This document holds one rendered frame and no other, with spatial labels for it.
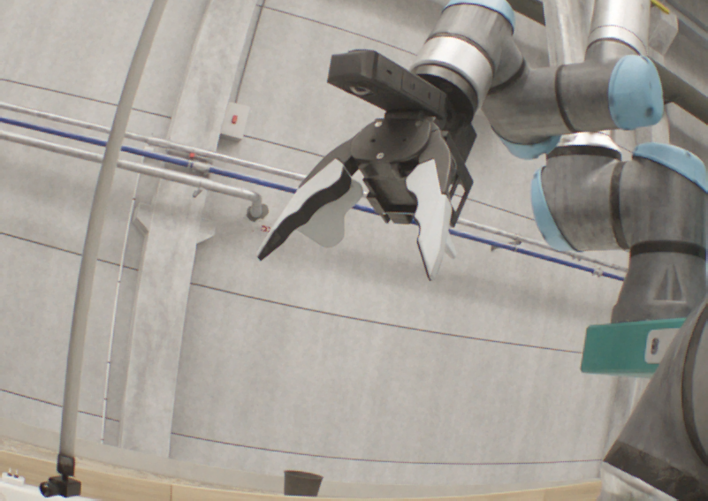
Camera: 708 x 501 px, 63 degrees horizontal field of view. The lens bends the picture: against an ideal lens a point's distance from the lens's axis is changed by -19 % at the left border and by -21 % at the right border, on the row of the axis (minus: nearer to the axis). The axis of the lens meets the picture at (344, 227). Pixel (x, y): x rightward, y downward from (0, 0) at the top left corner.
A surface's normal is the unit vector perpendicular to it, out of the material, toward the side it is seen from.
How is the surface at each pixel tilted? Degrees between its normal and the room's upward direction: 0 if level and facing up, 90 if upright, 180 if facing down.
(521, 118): 138
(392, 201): 155
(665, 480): 79
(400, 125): 66
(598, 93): 113
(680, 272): 72
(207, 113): 90
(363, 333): 90
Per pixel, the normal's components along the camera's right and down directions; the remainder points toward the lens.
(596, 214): -0.69, 0.18
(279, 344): 0.40, -0.12
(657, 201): -0.69, -0.25
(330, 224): 0.46, 0.50
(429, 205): -0.46, -0.63
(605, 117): -0.44, 0.76
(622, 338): -0.92, -0.22
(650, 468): -0.66, -0.50
